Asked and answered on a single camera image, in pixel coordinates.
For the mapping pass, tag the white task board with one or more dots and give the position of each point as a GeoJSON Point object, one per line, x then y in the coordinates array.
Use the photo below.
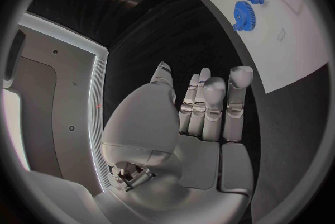
{"type": "Point", "coordinates": [288, 50]}

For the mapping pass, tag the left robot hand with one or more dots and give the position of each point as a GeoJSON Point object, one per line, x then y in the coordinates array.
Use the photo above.
{"type": "Point", "coordinates": [146, 123]}

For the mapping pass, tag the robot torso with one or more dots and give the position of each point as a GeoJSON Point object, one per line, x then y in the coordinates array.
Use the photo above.
{"type": "Point", "coordinates": [65, 102]}

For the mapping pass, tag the blue gear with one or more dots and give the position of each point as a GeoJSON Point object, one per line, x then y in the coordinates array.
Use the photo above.
{"type": "Point", "coordinates": [243, 15]}

